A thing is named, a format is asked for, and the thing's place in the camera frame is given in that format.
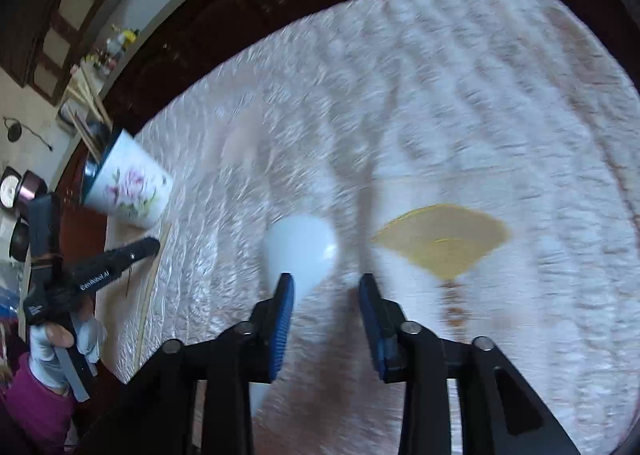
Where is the purple metal pot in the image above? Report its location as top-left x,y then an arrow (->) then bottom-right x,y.
16,170 -> 49,202

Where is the person's left forearm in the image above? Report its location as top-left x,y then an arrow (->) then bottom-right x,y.
0,352 -> 77,455

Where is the cluster of small bottles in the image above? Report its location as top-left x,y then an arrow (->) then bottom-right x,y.
106,28 -> 139,62

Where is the black pot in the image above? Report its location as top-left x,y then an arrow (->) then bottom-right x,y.
9,218 -> 32,259

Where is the round dial scale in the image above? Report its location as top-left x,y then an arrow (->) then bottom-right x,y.
0,168 -> 21,212

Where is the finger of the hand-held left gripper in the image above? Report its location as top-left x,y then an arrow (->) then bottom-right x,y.
99,236 -> 162,282

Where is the white ceramic spoon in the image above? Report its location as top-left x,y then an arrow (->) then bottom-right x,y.
250,215 -> 340,423

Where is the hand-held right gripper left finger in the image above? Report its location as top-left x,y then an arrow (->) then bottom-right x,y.
82,273 -> 296,455

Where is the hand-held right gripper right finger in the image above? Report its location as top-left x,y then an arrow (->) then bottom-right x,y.
359,273 -> 582,455

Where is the person's left hand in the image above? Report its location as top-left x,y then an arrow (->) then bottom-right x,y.
27,312 -> 109,404

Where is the white floral cup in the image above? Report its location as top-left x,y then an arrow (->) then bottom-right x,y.
80,129 -> 175,230

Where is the cream embroidered tablecloth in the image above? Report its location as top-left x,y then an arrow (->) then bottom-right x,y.
92,0 -> 640,455

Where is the wooden chopstick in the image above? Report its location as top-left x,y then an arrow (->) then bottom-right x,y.
71,110 -> 104,162
65,85 -> 103,118
135,222 -> 174,372
79,66 -> 115,131

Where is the wooden cabinet with glass doors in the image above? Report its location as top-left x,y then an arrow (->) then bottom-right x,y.
0,0 -> 108,103

